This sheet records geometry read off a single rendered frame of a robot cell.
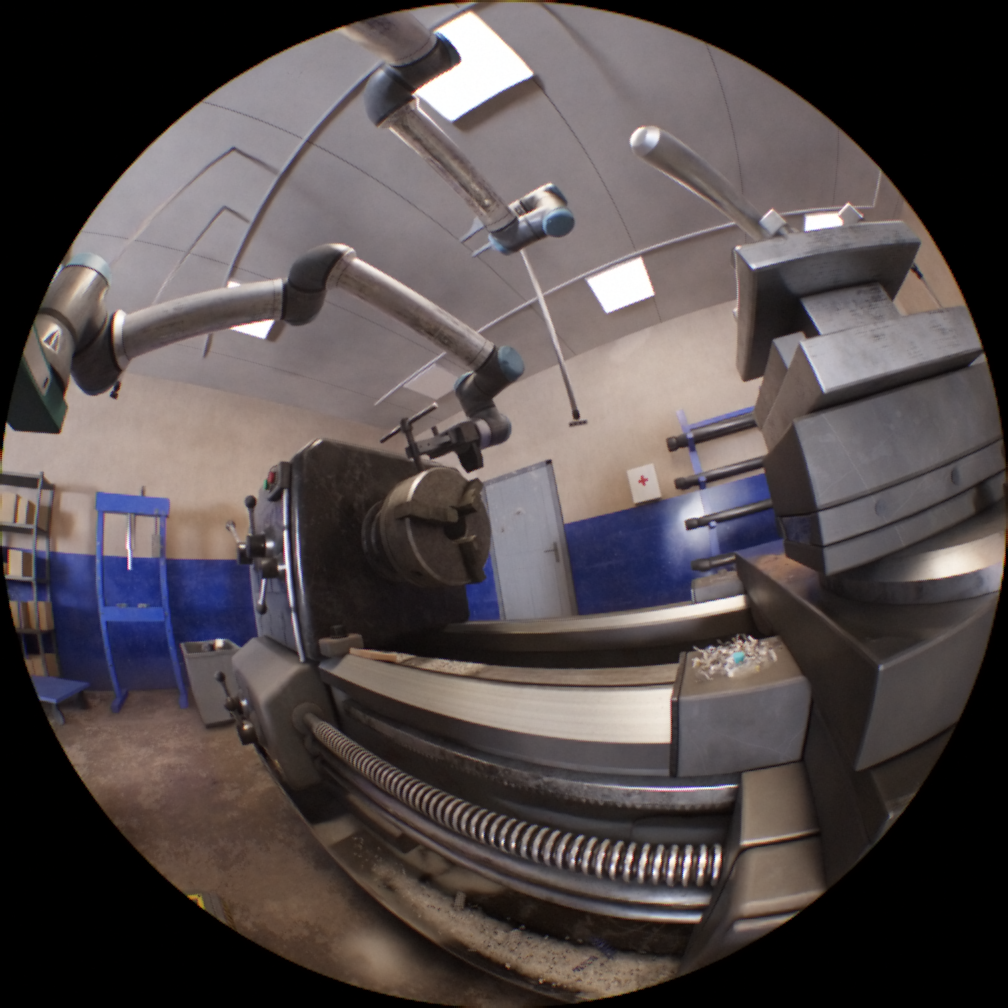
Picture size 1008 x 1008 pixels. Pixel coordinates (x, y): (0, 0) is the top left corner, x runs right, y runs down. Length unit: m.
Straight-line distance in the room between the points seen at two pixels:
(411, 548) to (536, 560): 3.41
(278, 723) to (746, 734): 0.72
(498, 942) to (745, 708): 0.51
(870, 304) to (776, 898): 0.34
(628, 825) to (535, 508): 3.74
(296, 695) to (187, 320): 0.85
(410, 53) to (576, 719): 1.05
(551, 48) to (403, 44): 1.74
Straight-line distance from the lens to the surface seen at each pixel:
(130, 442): 4.35
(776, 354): 0.23
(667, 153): 0.21
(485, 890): 0.71
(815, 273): 0.24
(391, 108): 0.89
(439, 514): 0.59
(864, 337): 0.20
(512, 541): 4.10
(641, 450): 3.63
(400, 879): 0.76
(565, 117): 2.55
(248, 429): 4.43
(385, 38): 0.79
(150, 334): 0.91
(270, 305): 0.90
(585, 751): 0.32
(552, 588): 3.88
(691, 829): 0.40
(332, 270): 0.81
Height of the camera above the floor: 0.99
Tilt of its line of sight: 11 degrees up
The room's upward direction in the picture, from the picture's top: 9 degrees counter-clockwise
